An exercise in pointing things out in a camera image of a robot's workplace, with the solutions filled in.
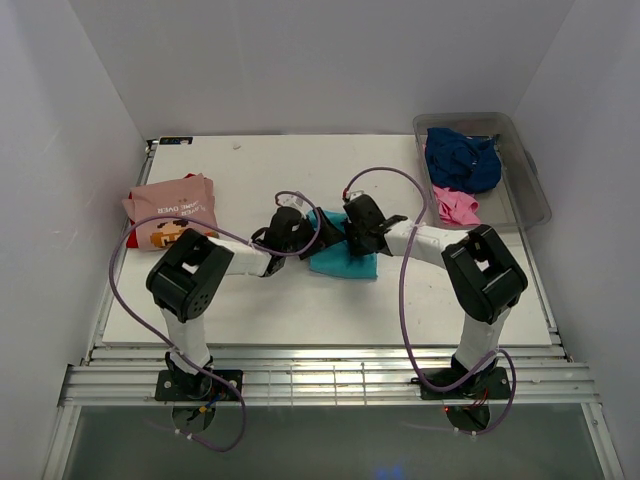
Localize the folded pink printed t-shirt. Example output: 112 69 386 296
122 172 218 251

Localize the aluminium frame rail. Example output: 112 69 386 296
59 344 600 407

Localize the folded red t-shirt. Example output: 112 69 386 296
122 173 201 250

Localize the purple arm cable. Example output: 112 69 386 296
340 166 517 437
108 189 323 453

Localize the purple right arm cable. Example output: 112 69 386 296
340 166 517 437

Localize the teal t-shirt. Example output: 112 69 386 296
300 240 378 281

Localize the clear plastic bin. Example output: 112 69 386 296
413 112 551 231

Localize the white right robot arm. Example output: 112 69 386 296
343 193 528 394

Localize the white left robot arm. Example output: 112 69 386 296
146 207 345 398

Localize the pink crumpled t-shirt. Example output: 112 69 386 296
433 186 481 226

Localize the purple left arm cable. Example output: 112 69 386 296
108 189 323 453

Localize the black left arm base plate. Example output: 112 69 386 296
154 370 243 402

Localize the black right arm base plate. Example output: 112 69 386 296
410 367 511 401

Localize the navy blue crumpled t-shirt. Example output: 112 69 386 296
424 127 502 195

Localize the blue white label sticker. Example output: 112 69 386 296
158 136 193 145

